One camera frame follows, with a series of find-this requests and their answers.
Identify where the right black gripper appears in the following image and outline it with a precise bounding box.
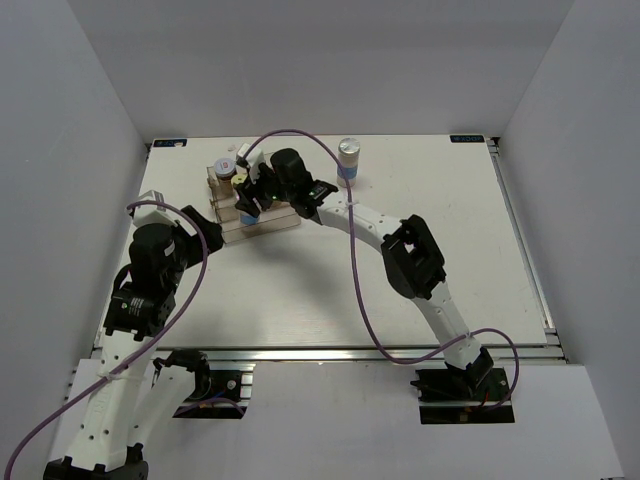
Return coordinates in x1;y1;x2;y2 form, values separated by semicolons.
235;161;295;218

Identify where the yellow lid spice bottle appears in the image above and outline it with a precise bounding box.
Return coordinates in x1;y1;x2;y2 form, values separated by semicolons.
231;173;247;188

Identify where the dark jar silver lid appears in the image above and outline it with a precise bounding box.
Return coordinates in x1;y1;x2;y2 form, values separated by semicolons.
214;158;236;197

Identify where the tall silver lid shaker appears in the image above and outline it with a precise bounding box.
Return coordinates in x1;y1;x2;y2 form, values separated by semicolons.
337;137;361;188

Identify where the silver lid blue-label shaker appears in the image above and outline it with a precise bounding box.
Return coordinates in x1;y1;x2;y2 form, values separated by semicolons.
239;211;260;237

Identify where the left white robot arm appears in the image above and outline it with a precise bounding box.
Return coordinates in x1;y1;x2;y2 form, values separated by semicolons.
43;200;224;479

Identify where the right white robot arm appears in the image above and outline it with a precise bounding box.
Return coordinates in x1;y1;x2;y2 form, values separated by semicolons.
236;144;493;399

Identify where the clear tiered acrylic rack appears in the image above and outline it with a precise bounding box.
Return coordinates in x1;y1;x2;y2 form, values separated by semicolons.
207;166;301;244

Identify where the blue corner sticker left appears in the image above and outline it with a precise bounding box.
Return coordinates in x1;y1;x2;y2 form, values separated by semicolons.
152;138;187;148

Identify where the blue corner sticker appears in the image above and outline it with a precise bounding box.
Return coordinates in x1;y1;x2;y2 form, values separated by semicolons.
449;134;485;144
152;138;187;148

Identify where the blue corner sticker right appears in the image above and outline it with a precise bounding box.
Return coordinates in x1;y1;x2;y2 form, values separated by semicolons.
449;134;485;144

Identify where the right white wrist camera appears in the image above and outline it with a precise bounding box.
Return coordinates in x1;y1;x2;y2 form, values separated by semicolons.
236;143;266;184

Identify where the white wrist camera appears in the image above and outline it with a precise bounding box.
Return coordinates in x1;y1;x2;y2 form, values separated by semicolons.
129;190;177;231
236;143;266;184

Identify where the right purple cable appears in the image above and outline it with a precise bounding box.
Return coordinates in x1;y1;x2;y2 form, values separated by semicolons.
239;128;521;412

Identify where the purple cable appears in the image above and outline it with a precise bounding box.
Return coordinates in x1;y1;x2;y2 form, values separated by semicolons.
8;200;247;476
239;128;521;412

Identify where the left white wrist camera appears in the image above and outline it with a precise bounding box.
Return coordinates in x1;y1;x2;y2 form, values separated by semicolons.
129;190;177;231

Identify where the aluminium table front rail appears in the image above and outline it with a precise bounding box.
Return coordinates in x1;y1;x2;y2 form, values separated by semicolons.
151;339;567;365

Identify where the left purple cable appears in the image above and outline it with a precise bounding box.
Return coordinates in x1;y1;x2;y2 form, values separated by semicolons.
8;200;247;476

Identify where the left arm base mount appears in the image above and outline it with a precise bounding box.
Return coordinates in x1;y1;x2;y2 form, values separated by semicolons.
152;349;247;419

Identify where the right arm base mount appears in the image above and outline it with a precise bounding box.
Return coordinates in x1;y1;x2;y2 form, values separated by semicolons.
410;368;515;425

